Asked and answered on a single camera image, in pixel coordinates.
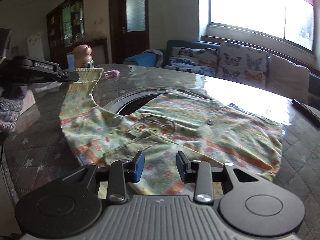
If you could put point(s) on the dark wooden display cabinet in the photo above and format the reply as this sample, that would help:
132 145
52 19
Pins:
75 12

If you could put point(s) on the blue cushion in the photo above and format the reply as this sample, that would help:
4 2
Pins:
140 60

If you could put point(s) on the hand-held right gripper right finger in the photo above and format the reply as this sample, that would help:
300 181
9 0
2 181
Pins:
180 166

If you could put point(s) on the black round cooktop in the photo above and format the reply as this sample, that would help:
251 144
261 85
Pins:
132 106

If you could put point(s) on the dark wooden door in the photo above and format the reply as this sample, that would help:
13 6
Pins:
117 17

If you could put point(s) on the wooden sideboard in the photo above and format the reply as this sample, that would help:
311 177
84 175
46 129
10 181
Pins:
97 50

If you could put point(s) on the pink cartoon water bottle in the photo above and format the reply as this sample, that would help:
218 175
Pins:
82 55

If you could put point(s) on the dark blue sofa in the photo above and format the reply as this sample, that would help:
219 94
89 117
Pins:
185 43

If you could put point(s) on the window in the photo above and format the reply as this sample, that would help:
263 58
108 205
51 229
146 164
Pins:
250 5

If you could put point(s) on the floral yellow-green shirt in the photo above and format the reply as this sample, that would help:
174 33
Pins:
187 130

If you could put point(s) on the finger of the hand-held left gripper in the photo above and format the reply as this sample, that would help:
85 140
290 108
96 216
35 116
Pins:
71 76

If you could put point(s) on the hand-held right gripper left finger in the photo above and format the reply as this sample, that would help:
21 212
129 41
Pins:
138 167

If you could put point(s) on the black remote control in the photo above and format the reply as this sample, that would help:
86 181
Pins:
307 111

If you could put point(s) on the butterfly print cushion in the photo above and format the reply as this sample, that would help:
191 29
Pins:
242 62
190 60

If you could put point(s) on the beige cushion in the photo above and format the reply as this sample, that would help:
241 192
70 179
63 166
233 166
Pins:
287 77

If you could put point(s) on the white refrigerator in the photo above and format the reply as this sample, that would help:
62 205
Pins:
35 46

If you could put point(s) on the grey cloth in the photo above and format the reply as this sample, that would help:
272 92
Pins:
153 52

